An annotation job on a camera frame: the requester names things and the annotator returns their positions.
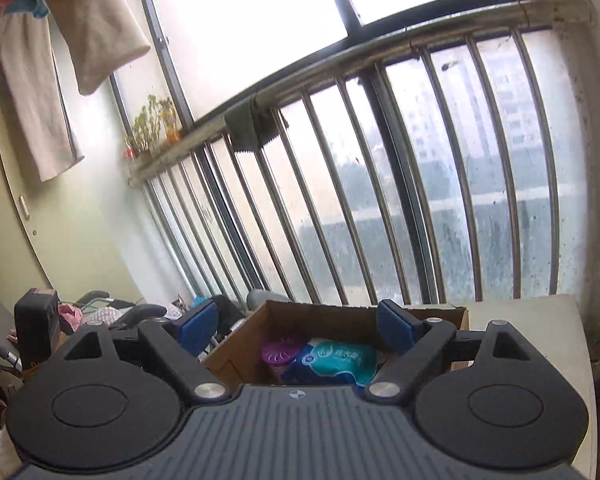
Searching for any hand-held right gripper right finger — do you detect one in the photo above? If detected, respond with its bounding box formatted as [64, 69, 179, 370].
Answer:
[365, 299, 544, 406]

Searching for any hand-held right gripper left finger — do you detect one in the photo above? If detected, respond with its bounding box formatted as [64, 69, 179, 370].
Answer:
[62, 300, 232, 404]

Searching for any brown cardboard box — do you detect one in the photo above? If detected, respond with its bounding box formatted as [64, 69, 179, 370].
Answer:
[202, 300, 470, 389]

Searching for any blue wet wipes pack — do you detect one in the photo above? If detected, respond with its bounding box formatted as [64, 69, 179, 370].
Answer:
[282, 337, 389, 389]

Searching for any purple lid air freshener jar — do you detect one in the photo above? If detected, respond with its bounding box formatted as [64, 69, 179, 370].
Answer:
[261, 337, 309, 384]

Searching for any pink cloth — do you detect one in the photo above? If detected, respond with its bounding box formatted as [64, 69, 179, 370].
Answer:
[57, 305, 84, 334]

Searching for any wheelchair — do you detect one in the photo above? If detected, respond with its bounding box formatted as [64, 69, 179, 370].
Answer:
[75, 290, 182, 334]

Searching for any checkered cloth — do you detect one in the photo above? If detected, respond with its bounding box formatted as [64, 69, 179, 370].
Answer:
[87, 307, 132, 329]

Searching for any white knitted item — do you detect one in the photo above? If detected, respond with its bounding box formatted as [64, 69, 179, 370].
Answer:
[0, 427, 24, 479]

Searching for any orange bottle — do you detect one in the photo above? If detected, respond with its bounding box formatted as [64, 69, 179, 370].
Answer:
[162, 105, 182, 144]

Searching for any grey cloth rag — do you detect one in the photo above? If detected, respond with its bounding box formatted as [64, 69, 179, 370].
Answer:
[224, 97, 287, 154]

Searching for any leggy potted plant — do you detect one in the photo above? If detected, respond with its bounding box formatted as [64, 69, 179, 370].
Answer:
[124, 94, 178, 159]

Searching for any long beige hanging garment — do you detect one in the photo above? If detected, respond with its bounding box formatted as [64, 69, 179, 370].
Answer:
[0, 10, 86, 197]

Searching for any metal window railing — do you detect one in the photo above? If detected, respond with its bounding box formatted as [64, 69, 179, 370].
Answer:
[127, 0, 597, 311]

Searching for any blue clothes hanger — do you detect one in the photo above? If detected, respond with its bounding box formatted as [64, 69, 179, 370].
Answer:
[4, 0, 51, 19]

